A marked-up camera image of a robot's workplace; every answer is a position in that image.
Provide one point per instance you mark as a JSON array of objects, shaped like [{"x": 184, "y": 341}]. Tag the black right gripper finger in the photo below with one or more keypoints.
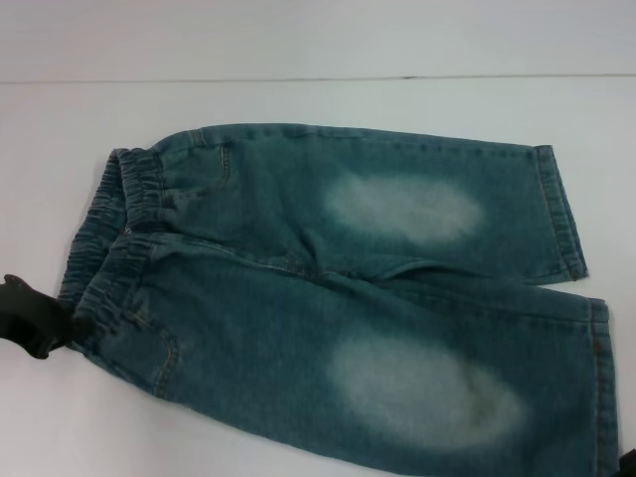
[{"x": 631, "y": 464}]

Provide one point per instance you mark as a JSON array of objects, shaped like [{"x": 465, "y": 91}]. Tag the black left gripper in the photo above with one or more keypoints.
[{"x": 30, "y": 318}]

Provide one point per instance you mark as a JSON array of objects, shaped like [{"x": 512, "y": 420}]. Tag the blue denim shorts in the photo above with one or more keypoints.
[{"x": 298, "y": 298}]

